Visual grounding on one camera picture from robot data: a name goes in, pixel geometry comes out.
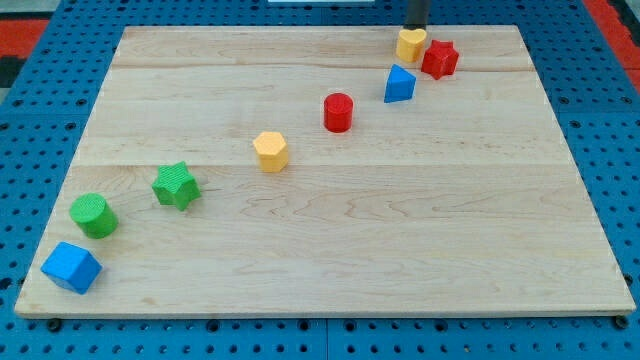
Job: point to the wooden board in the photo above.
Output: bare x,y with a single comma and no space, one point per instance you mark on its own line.
463,201

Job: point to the yellow hexagon block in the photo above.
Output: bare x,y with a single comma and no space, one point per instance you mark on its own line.
272,151

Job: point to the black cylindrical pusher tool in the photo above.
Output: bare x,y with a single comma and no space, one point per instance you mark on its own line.
417,14

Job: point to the blue cube block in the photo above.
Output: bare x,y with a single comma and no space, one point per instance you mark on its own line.
71,267

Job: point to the green cylinder block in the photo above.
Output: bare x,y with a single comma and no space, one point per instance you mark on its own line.
93,215

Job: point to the green star block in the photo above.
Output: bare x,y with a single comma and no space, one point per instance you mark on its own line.
176,186

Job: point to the red cylinder block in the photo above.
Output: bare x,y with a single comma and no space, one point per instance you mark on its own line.
338,112

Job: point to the yellow heart block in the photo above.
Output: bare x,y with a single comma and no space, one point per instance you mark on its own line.
410,44

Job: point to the red star block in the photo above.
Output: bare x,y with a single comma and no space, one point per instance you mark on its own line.
440,59

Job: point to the blue triangle block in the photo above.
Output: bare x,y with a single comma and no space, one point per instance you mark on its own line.
400,85

